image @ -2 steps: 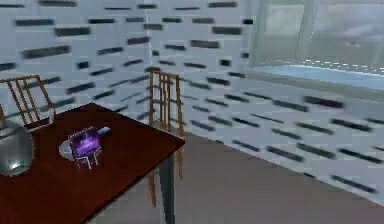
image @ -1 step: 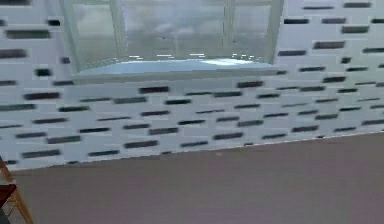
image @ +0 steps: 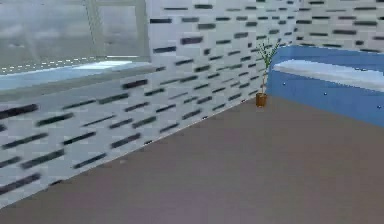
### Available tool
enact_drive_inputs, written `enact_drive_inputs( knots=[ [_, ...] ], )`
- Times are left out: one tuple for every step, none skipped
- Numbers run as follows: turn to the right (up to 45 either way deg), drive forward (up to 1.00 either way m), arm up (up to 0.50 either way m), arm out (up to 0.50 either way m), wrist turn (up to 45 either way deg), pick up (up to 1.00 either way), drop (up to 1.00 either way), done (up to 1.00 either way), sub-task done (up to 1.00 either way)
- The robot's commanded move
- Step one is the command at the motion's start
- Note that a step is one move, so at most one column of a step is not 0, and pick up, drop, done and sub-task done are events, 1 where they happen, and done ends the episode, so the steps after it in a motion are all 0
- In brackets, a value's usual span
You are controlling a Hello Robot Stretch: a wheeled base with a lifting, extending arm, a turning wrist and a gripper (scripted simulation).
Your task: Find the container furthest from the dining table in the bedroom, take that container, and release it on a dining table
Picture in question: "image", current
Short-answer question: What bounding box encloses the green house plant brown pot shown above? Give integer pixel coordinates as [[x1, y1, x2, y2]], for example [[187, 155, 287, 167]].
[[255, 39, 280, 108]]

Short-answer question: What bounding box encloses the blue kitchen cabinet white worktop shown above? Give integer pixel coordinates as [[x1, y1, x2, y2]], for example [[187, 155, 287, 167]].
[[266, 45, 384, 128]]

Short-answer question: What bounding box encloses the grey framed window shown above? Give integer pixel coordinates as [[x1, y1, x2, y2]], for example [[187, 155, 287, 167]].
[[0, 0, 158, 101]]

